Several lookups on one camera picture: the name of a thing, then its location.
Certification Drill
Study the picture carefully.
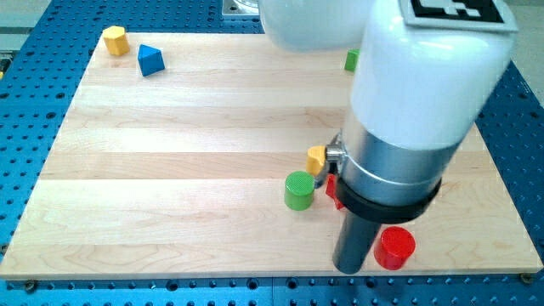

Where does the wooden board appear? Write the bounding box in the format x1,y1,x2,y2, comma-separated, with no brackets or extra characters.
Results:
0,31,544,281

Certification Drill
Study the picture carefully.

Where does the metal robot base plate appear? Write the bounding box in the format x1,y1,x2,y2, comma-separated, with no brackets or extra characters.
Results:
222,0,259,17

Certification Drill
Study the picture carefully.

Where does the red star block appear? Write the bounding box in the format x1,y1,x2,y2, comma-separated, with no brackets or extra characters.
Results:
326,173,345,211

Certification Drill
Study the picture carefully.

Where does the yellow block near arm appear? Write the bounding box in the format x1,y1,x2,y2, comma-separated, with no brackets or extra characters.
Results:
306,145,326,176

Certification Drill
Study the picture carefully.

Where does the blue triangular block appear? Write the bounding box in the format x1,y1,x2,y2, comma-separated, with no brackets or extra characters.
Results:
137,44,165,77

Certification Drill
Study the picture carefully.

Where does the green cylinder block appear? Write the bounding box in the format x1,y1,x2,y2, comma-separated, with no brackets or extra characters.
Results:
284,171,315,211

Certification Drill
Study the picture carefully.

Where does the yellow hexagon block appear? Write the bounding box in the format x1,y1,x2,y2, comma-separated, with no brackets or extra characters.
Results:
102,25,130,56

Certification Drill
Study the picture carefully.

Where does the green block at back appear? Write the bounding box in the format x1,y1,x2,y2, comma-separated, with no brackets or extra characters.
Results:
344,48,360,72

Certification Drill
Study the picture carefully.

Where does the red cylinder block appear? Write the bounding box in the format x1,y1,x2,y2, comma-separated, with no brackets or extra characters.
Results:
373,226,417,270

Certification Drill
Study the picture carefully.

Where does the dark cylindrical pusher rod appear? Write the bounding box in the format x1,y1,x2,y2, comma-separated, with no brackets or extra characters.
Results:
332,211,381,275

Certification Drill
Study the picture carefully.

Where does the black white fiducial tag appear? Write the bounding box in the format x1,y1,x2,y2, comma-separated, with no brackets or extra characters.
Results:
398,0,519,33

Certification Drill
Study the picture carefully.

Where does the silver cylinder with black ring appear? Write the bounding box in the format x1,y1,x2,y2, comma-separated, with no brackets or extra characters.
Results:
335,113,459,224

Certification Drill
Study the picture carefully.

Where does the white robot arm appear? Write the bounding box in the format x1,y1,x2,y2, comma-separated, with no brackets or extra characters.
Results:
258,0,518,274

